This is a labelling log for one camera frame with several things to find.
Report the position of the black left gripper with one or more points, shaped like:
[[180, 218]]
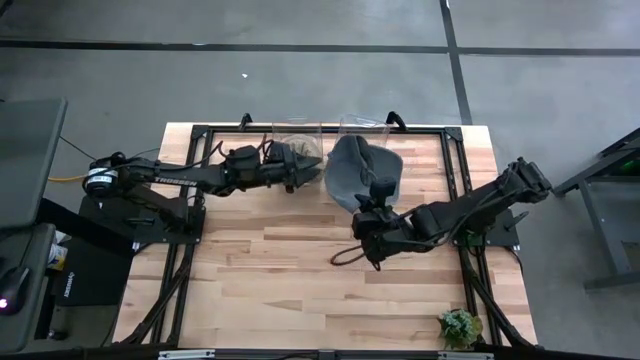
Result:
[[277, 170]]

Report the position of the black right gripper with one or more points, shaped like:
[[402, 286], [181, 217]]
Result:
[[385, 232]]

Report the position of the beige baseball cap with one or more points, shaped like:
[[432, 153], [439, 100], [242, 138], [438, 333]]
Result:
[[306, 145]]

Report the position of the grey baseball cap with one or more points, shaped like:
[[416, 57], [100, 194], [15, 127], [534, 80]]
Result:
[[350, 170]]

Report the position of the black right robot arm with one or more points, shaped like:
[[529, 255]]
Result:
[[475, 205]]

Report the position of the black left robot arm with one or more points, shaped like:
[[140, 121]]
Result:
[[175, 180]]

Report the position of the clear plastic bin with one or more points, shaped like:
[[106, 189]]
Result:
[[300, 127], [367, 125]]

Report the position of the small green potted plant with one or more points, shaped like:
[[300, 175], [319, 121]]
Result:
[[460, 327]]

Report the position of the black computer case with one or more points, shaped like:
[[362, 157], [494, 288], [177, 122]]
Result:
[[95, 275]]

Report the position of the grey metal table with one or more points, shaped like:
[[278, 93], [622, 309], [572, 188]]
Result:
[[610, 220]]

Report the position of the small yellow white container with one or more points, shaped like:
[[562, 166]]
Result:
[[57, 257]]

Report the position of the grey flat panel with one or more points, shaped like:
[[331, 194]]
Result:
[[30, 160]]

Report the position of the black computer mouse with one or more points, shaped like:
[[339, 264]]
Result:
[[12, 287]]

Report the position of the grey side desk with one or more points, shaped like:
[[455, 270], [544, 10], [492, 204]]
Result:
[[30, 330]]

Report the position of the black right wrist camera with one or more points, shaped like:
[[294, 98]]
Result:
[[383, 186]]

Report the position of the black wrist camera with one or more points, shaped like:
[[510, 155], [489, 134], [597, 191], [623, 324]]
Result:
[[247, 156], [383, 186]]

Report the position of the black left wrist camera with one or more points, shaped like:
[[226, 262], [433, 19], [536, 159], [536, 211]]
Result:
[[247, 156]]

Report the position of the black metal table frame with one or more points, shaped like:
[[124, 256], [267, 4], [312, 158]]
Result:
[[230, 129]]

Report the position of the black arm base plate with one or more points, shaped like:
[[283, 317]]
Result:
[[500, 237], [150, 236]]

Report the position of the silver metal bracket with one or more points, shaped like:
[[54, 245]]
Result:
[[465, 356], [186, 355]]

